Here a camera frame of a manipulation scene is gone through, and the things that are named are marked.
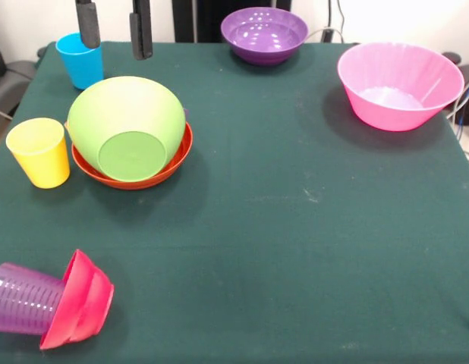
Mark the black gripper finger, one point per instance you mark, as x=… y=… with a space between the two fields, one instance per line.
x=141 y=30
x=89 y=22

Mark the green bowl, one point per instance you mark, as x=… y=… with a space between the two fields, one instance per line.
x=124 y=113

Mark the purple rounded deep bowl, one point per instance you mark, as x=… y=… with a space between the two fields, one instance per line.
x=264 y=32

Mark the orange wide shallow bowl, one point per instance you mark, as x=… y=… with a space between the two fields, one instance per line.
x=181 y=155

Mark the red small bowl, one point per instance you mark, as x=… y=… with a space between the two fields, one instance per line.
x=82 y=303

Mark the purple plastic cup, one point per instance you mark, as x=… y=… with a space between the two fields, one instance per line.
x=22 y=299

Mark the blue plastic cup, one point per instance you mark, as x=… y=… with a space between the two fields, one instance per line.
x=80 y=68

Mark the black small knob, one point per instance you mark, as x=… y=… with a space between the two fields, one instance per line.
x=41 y=52

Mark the black office chair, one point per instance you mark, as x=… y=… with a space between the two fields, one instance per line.
x=14 y=76

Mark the yellow plastic cup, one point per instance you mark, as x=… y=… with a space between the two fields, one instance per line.
x=41 y=163

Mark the black power plug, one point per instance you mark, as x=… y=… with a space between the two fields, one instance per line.
x=327 y=35

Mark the pink large bowl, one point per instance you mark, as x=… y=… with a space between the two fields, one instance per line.
x=397 y=83

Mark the black rounded object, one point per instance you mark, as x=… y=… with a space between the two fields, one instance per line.
x=451 y=57

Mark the dark green table cloth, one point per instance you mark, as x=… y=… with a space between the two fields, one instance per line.
x=333 y=284

